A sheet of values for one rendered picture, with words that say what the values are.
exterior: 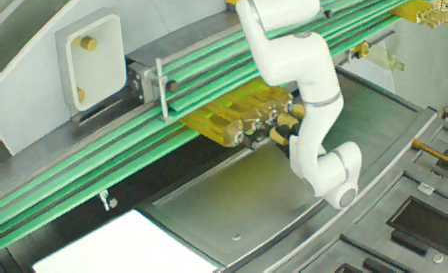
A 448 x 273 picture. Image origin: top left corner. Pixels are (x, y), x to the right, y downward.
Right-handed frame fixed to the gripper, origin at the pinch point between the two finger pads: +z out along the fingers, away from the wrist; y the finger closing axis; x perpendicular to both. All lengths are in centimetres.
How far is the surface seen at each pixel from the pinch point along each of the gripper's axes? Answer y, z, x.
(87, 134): 6.1, 21.6, 43.0
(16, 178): 6, 14, 70
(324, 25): 5, 39, -42
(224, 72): 5.6, 27.1, 1.0
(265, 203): -12.8, -4.8, 8.7
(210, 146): -16.4, 28.9, 6.8
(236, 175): -12.9, 9.4, 9.0
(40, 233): -16, 16, 69
